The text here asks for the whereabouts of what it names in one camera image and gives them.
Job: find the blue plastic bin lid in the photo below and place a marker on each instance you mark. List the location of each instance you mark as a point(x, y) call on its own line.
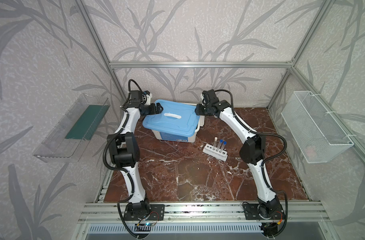
point(176, 118)

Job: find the aluminium front rail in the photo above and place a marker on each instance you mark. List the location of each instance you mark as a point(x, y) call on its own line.
point(205, 212)

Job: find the cork-stoppered glass test tube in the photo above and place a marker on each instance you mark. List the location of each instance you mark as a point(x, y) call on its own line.
point(215, 143)

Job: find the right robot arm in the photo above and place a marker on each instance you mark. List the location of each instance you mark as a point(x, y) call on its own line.
point(253, 150)

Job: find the clear acrylic wall shelf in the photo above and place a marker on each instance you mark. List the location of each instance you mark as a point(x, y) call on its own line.
point(68, 140)

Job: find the blue-capped test tube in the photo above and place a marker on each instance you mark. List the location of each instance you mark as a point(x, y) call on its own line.
point(223, 146)
point(219, 145)

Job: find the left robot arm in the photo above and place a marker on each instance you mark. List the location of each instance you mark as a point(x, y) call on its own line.
point(121, 152)

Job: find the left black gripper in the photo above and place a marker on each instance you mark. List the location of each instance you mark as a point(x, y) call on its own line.
point(155, 108)

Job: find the white test tube rack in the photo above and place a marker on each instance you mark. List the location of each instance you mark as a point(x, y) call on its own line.
point(218, 154)

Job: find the white wire mesh basket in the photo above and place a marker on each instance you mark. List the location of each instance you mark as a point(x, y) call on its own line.
point(317, 133)

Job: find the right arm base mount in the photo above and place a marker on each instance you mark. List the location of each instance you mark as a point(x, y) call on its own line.
point(263, 211)

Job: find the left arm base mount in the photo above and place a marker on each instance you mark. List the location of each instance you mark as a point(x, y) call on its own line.
point(153, 212)

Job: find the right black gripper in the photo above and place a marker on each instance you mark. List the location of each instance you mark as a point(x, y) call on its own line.
point(201, 109)

